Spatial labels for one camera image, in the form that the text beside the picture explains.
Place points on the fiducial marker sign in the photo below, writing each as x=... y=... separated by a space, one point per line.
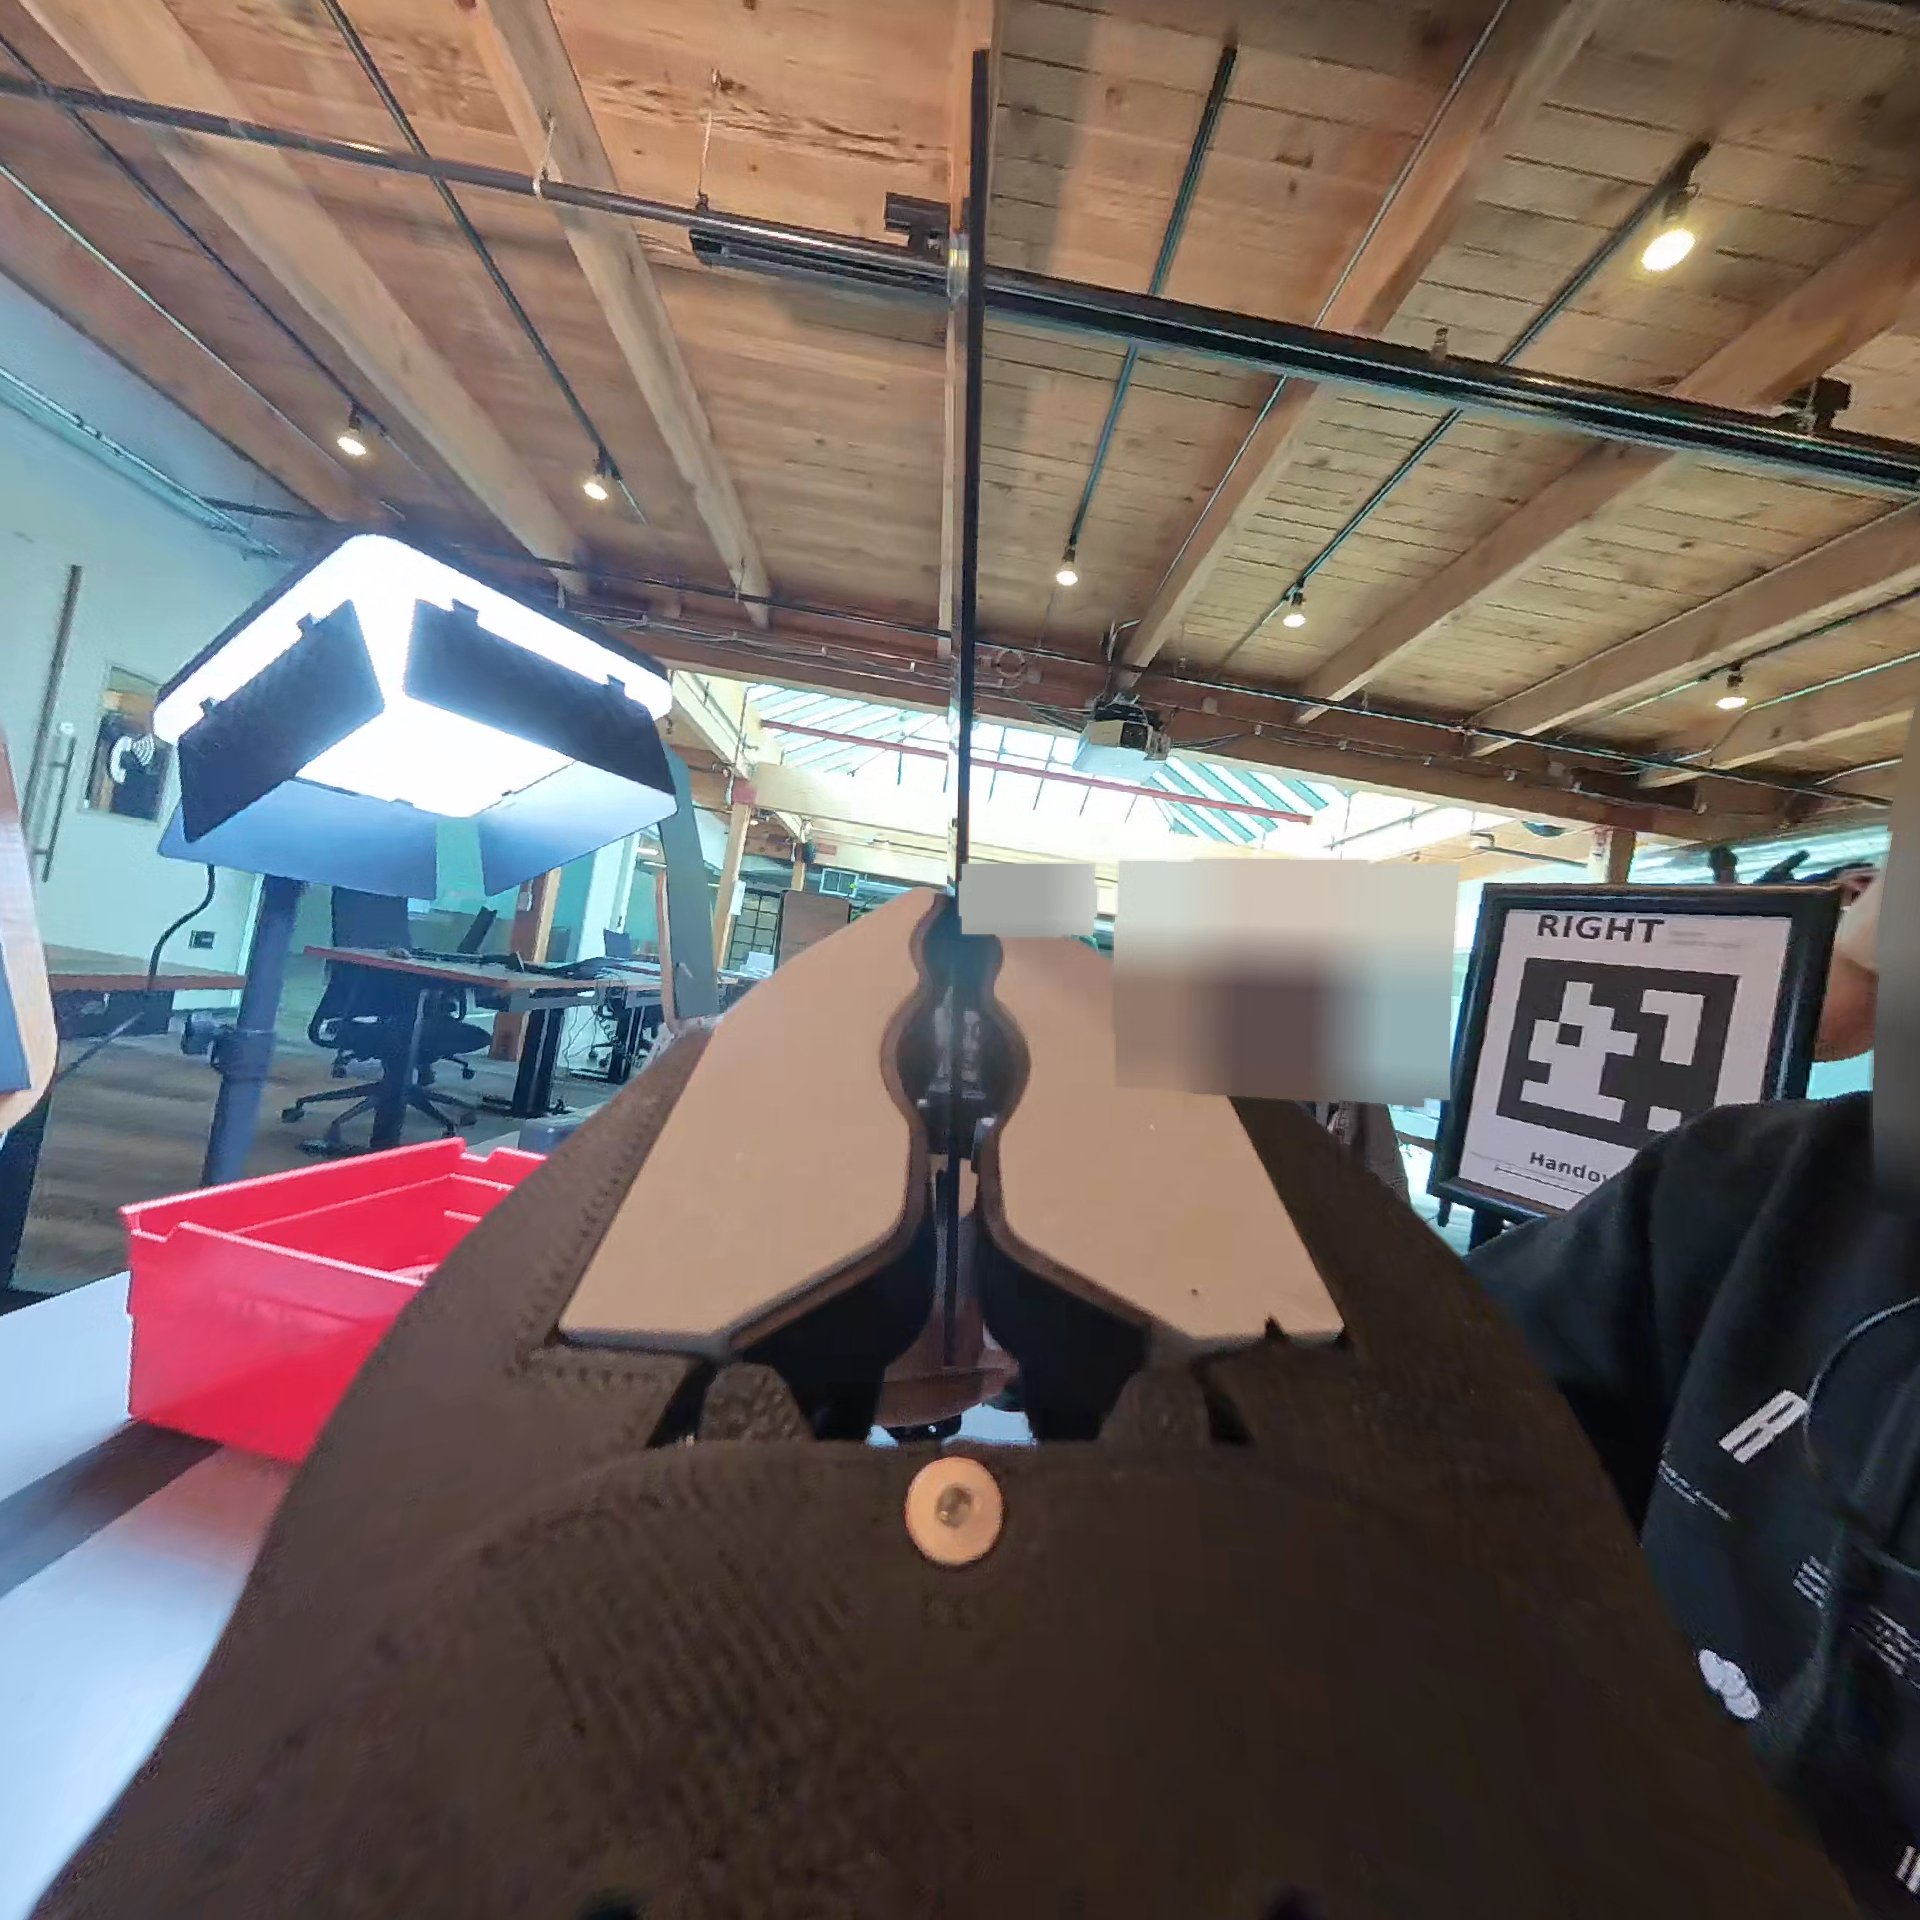
x=1770 y=961

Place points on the black board with pale rim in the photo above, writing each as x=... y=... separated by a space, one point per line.
x=18 y=975

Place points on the ceiling projector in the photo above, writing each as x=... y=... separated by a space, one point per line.
x=1122 y=731

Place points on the black office chair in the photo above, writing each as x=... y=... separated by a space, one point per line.
x=374 y=975

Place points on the person's dark clothing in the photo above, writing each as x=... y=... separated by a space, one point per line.
x=1724 y=1351

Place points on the red plastic bin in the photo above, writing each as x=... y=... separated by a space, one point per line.
x=270 y=1321

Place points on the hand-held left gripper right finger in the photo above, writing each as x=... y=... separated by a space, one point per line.
x=1140 y=1201

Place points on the studio light panel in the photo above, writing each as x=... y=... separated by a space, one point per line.
x=450 y=764

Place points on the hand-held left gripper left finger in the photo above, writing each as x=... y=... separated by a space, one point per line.
x=751 y=1170

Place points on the black ceiling rail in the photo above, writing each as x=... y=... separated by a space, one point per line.
x=1350 y=349

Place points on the black trapezoid plate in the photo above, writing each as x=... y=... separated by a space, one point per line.
x=972 y=451

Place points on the black light stand pole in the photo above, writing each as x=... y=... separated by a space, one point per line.
x=254 y=1035

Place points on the wooden office desk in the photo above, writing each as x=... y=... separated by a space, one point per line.
x=135 y=978
x=494 y=975

